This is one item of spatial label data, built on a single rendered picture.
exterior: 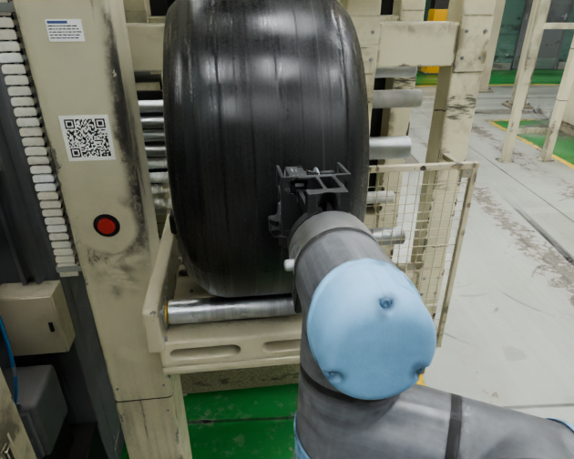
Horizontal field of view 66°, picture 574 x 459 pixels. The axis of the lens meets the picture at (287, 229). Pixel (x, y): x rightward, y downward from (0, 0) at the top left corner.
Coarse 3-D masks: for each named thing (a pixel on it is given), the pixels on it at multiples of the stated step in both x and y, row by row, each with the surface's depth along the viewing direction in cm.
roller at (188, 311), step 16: (176, 304) 82; (192, 304) 82; (208, 304) 82; (224, 304) 82; (240, 304) 83; (256, 304) 83; (272, 304) 83; (288, 304) 83; (176, 320) 82; (192, 320) 82; (208, 320) 83; (224, 320) 84
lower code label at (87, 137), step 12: (60, 120) 70; (72, 120) 71; (84, 120) 71; (96, 120) 71; (72, 132) 71; (84, 132) 72; (96, 132) 72; (108, 132) 72; (72, 144) 72; (84, 144) 73; (96, 144) 73; (108, 144) 73; (72, 156) 73; (84, 156) 73; (96, 156) 74; (108, 156) 74
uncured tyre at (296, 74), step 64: (192, 0) 63; (256, 0) 63; (320, 0) 64; (192, 64) 58; (256, 64) 58; (320, 64) 59; (192, 128) 57; (256, 128) 57; (320, 128) 58; (192, 192) 59; (256, 192) 59; (192, 256) 67; (256, 256) 65
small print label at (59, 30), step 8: (48, 24) 64; (56, 24) 64; (64, 24) 64; (72, 24) 65; (80, 24) 65; (48, 32) 65; (56, 32) 65; (64, 32) 65; (72, 32) 65; (80, 32) 65; (56, 40) 65; (64, 40) 65; (72, 40) 65; (80, 40) 66
